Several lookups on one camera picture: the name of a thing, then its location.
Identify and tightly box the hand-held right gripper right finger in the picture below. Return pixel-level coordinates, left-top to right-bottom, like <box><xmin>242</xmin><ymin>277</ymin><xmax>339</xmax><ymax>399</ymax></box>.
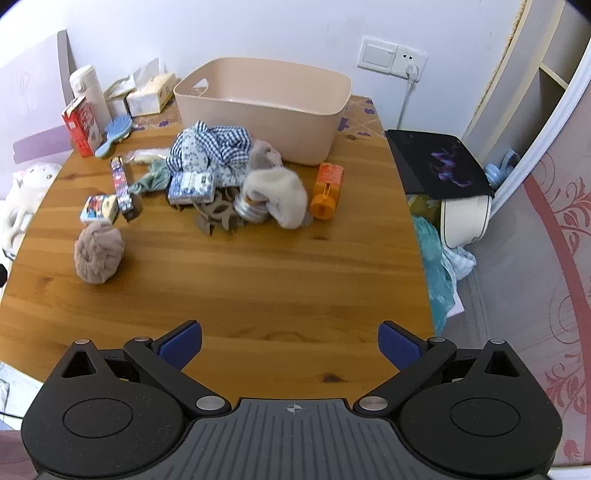
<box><xmin>353</xmin><ymin>322</ymin><xmax>525</xmax><ymax>414</ymax></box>

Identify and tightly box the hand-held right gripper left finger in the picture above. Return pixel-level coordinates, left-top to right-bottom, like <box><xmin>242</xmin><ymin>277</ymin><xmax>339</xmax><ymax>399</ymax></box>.
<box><xmin>58</xmin><ymin>320</ymin><xmax>232</xmax><ymax>414</ymax></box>

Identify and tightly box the blue white tissue packet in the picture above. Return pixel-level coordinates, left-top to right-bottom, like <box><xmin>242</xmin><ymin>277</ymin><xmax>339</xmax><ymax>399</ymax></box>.
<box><xmin>167</xmin><ymin>171</ymin><xmax>215</xmax><ymax>206</ymax></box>

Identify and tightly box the green scrunchie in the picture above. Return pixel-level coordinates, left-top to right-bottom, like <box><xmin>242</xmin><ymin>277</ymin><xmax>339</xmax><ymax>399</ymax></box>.
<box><xmin>128</xmin><ymin>159</ymin><xmax>174</xmax><ymax>195</ymax></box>

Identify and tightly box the orange bottle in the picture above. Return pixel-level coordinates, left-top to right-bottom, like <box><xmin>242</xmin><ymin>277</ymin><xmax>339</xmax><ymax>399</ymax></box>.
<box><xmin>309</xmin><ymin>162</ymin><xmax>345</xmax><ymax>220</ymax></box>

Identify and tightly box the patterned long box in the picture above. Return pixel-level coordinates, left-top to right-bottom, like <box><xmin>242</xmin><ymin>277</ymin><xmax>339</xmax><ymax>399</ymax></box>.
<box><xmin>111</xmin><ymin>157</ymin><xmax>134</xmax><ymax>213</ymax></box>

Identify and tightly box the clear plastic packet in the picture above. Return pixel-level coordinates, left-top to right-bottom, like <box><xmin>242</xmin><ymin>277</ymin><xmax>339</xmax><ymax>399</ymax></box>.
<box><xmin>122</xmin><ymin>148</ymin><xmax>174</xmax><ymax>166</ymax></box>

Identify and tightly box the blue gingham floral cloth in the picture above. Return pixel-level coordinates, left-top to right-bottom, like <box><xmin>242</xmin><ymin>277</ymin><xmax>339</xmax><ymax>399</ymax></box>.
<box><xmin>166</xmin><ymin>121</ymin><xmax>254</xmax><ymax>188</ymax></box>

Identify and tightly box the beige plastic basket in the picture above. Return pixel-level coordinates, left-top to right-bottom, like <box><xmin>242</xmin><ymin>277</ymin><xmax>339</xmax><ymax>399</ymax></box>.
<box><xmin>173</xmin><ymin>57</ymin><xmax>352</xmax><ymax>166</ymax></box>

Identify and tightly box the wooden desktop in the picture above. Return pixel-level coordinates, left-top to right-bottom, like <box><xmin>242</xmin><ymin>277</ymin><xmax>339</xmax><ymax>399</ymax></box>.
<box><xmin>0</xmin><ymin>95</ymin><xmax>437</xmax><ymax>407</ymax></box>

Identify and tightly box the teal plastic bag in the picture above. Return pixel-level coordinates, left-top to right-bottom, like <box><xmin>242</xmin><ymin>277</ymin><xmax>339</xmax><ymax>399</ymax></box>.
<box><xmin>413</xmin><ymin>215</ymin><xmax>458</xmax><ymax>333</ymax></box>

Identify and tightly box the white cloth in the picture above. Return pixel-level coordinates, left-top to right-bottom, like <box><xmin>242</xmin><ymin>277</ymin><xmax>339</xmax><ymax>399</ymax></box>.
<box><xmin>443</xmin><ymin>247</ymin><xmax>476</xmax><ymax>278</ymax></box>

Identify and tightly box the white basin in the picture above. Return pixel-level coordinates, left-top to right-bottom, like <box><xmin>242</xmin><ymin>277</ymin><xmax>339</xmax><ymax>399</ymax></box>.
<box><xmin>438</xmin><ymin>194</ymin><xmax>492</xmax><ymax>250</ymax></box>

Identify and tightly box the round metal tin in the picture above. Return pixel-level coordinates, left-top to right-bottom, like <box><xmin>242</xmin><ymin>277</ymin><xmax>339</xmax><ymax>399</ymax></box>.
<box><xmin>233</xmin><ymin>191</ymin><xmax>269</xmax><ymax>224</ymax></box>

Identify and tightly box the small colourful box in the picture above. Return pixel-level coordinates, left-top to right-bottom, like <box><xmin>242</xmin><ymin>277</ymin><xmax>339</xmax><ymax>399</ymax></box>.
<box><xmin>80</xmin><ymin>195</ymin><xmax>119</xmax><ymax>225</ymax></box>

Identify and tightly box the white fluffy sock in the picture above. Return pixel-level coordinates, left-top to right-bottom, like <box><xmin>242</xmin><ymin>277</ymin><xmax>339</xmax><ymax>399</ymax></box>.
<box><xmin>242</xmin><ymin>167</ymin><xmax>308</xmax><ymax>229</ymax></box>

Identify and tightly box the light blue bottle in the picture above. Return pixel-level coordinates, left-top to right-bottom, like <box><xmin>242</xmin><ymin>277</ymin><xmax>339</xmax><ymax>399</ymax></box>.
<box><xmin>484</xmin><ymin>150</ymin><xmax>520</xmax><ymax>188</ymax></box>

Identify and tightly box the grey beige sock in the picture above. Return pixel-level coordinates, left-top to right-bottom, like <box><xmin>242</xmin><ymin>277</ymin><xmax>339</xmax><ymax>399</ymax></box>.
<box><xmin>249</xmin><ymin>140</ymin><xmax>283</xmax><ymax>172</ymax></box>

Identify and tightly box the white plush toy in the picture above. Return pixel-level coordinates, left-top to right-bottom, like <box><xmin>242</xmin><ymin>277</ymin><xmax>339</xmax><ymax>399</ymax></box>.
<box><xmin>0</xmin><ymin>162</ymin><xmax>62</xmax><ymax>259</ymax></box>

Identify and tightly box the blue hairbrush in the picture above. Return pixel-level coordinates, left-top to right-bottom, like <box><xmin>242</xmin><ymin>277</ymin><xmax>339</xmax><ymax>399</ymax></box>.
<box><xmin>95</xmin><ymin>115</ymin><xmax>134</xmax><ymax>158</ymax></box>

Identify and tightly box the red carton box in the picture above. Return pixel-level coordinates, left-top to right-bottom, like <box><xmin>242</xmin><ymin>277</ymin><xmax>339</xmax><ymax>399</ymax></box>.
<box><xmin>62</xmin><ymin>96</ymin><xmax>103</xmax><ymax>158</ymax></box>

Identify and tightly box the white tissue pack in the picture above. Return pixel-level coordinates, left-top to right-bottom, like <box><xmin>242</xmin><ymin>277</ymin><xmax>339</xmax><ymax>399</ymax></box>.
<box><xmin>102</xmin><ymin>76</ymin><xmax>137</xmax><ymax>121</ymax></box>

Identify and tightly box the yellow tissue pack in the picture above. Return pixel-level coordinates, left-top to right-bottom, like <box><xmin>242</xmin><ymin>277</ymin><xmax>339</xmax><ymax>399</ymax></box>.
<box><xmin>127</xmin><ymin>58</ymin><xmax>176</xmax><ymax>116</ymax></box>

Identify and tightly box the white thermos bottle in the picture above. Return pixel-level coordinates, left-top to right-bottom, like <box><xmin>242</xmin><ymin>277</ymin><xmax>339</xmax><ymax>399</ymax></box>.
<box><xmin>69</xmin><ymin>65</ymin><xmax>112</xmax><ymax>127</ymax></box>

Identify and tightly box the white wardrobe shelf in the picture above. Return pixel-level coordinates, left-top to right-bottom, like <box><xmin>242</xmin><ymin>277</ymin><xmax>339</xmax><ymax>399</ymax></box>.
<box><xmin>462</xmin><ymin>0</ymin><xmax>591</xmax><ymax>153</ymax></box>

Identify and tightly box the purple headboard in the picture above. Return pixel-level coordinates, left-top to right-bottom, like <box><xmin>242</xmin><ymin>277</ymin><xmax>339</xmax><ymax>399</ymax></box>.
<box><xmin>0</xmin><ymin>30</ymin><xmax>79</xmax><ymax>204</ymax></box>

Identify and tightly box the white plug with cable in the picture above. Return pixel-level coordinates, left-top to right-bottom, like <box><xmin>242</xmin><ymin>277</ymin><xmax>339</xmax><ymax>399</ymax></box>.
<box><xmin>396</xmin><ymin>64</ymin><xmax>421</xmax><ymax>132</ymax></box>

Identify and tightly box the white wall switch socket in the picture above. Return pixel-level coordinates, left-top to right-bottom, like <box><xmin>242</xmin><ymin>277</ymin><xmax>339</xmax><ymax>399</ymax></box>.
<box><xmin>359</xmin><ymin>36</ymin><xmax>428</xmax><ymax>79</ymax></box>

